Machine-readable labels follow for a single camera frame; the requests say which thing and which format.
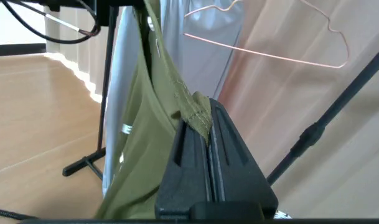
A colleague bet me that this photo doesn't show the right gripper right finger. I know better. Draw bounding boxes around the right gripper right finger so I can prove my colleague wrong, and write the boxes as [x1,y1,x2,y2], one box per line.
[207,98,279,219]

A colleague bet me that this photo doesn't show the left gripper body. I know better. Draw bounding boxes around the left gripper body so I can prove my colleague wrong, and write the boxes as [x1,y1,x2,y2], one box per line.
[49,0,145,27]

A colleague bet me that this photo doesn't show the black clothes rack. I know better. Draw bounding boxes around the black clothes rack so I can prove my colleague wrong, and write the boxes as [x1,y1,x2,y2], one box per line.
[62,6,379,187]

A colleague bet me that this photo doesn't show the pale grey shorts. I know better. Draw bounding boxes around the pale grey shorts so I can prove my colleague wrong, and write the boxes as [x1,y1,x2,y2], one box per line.
[101,0,249,197]

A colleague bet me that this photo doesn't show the green garment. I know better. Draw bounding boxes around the green garment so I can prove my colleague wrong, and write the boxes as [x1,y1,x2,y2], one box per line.
[94,0,213,220]

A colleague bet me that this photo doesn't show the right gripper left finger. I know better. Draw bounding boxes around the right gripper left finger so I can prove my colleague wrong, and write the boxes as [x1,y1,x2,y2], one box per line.
[154,119,211,219]

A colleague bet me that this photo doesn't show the pink clothes hanger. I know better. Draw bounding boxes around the pink clothes hanger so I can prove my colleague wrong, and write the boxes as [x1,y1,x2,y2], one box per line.
[183,0,350,69]

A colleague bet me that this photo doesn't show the beige curtain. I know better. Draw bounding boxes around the beige curtain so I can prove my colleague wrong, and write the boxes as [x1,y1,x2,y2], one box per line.
[44,0,379,218]

